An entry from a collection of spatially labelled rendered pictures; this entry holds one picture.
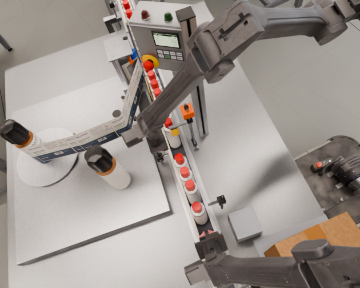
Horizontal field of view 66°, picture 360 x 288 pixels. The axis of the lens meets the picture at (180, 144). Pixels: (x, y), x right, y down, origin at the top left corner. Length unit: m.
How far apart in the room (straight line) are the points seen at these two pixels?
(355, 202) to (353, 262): 1.49
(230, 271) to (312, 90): 2.04
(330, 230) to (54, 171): 1.14
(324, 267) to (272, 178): 0.77
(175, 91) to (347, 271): 0.50
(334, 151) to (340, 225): 1.15
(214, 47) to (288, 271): 0.45
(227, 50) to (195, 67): 0.09
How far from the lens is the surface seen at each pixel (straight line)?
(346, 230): 0.97
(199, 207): 0.96
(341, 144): 2.11
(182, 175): 1.00
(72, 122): 1.53
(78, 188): 1.35
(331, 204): 1.91
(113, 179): 1.14
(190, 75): 0.65
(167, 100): 0.74
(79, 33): 3.45
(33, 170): 1.49
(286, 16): 0.69
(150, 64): 0.94
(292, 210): 1.24
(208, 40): 0.60
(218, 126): 1.36
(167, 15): 0.84
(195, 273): 0.91
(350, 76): 2.77
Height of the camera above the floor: 2.01
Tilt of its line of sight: 63 degrees down
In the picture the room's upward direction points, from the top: 18 degrees counter-clockwise
